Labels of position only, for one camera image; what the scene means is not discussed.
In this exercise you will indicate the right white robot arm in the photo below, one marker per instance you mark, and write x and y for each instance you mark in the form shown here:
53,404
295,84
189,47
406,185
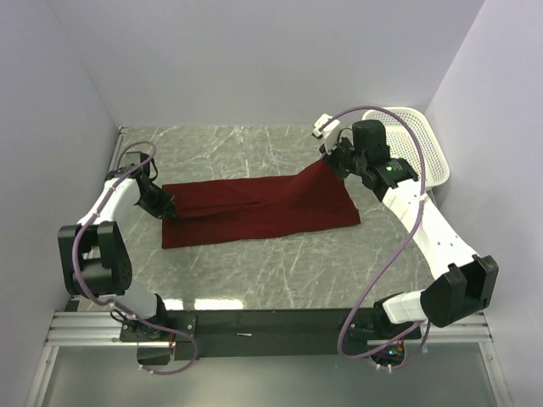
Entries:
463,281

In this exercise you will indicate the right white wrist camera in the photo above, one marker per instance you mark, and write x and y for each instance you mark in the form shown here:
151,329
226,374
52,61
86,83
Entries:
327,131

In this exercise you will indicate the dark red polo shirt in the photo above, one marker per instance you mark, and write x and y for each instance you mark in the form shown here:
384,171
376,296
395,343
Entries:
222,211

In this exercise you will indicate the white perforated plastic basket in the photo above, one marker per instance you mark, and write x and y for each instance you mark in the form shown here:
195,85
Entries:
437,170

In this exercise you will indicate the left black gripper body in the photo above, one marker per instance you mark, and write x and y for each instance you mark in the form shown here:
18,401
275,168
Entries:
157,202

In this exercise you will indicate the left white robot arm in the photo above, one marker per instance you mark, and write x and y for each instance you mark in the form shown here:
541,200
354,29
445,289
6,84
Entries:
94,258

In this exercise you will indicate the aluminium frame rail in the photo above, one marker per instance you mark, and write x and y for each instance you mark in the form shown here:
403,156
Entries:
93,328

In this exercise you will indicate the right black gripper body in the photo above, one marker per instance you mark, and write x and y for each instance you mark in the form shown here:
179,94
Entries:
344,159

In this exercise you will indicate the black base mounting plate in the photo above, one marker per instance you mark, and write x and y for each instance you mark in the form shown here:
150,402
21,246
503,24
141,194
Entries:
214,343

